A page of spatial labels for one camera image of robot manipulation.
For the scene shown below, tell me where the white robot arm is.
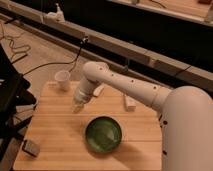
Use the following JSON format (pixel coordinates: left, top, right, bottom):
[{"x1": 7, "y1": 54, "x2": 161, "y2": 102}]
[{"x1": 74, "y1": 61, "x2": 213, "y2": 171}]

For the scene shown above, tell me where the grey sponge block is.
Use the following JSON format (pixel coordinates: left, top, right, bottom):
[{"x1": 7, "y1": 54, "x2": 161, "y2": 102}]
[{"x1": 22, "y1": 140, "x2": 40, "y2": 157}]

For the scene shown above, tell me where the white paper cup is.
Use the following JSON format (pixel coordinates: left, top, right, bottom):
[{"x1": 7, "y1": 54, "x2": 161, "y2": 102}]
[{"x1": 54, "y1": 70, "x2": 70, "y2": 91}]

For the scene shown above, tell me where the black chair frame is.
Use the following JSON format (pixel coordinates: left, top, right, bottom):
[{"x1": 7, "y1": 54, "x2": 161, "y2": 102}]
[{"x1": 0, "y1": 44, "x2": 36, "y2": 171}]

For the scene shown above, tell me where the black cable on floor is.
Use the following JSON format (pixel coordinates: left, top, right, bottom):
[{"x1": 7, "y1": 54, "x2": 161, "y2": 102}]
[{"x1": 0, "y1": 23, "x2": 90, "y2": 77}]

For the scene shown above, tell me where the white clamp on rail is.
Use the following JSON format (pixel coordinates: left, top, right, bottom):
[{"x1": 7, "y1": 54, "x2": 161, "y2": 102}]
[{"x1": 41, "y1": 3, "x2": 65, "y2": 22}]

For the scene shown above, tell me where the green bowl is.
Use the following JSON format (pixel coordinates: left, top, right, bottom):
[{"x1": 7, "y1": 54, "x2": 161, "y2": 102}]
[{"x1": 85, "y1": 116, "x2": 122, "y2": 154}]

